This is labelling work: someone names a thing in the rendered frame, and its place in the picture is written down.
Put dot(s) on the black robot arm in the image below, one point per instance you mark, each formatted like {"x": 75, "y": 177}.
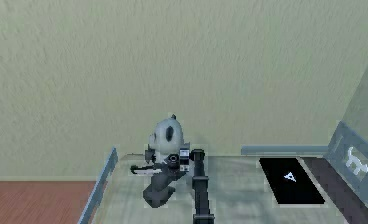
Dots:
{"x": 201, "y": 186}

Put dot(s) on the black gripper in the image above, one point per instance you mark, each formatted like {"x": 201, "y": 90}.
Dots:
{"x": 173, "y": 159}

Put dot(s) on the white and black panda teddy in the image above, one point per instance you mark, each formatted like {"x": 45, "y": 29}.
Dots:
{"x": 167, "y": 135}

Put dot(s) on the black flat laptop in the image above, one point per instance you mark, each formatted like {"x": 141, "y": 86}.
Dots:
{"x": 290, "y": 181}

